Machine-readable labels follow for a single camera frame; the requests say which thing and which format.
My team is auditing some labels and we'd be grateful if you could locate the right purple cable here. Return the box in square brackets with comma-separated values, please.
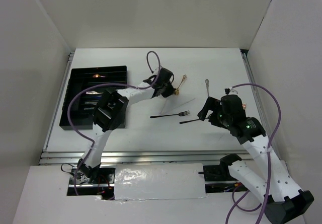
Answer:
[225, 83, 281, 224]

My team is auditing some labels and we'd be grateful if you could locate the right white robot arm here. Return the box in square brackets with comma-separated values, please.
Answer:
[198, 95, 314, 223]

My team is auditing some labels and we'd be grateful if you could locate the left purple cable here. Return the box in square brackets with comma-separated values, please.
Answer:
[66, 51, 162, 197]

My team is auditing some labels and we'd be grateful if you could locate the silver handled orange spoon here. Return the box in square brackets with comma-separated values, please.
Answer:
[93, 74, 106, 78]

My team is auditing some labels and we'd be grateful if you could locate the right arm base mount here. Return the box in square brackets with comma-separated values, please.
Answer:
[198, 154, 242, 193]

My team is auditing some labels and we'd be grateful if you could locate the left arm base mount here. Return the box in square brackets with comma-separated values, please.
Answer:
[60, 163, 116, 199]

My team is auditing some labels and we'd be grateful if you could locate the aluminium table frame rail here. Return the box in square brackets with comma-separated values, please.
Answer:
[39, 48, 281, 166]

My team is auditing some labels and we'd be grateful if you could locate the black cutlery tray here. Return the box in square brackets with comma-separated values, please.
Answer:
[59, 65, 127, 130]

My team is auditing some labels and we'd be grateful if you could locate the black spoon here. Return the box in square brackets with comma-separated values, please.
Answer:
[179, 119, 199, 124]

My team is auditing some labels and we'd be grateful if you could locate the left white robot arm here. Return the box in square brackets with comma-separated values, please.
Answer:
[77, 67, 176, 183]

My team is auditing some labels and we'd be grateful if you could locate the purple cable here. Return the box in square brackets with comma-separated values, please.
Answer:
[225, 83, 281, 224]
[66, 51, 162, 197]

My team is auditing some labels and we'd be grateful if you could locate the silver table knife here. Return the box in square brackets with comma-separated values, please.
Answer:
[86, 91, 103, 95]

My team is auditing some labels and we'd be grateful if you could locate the black fork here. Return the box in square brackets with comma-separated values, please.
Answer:
[150, 111, 190, 119]

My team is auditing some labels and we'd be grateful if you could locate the silver ornate fork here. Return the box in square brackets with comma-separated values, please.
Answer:
[205, 79, 209, 97]

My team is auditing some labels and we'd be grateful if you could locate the gold spoon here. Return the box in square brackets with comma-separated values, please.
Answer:
[175, 74, 187, 95]

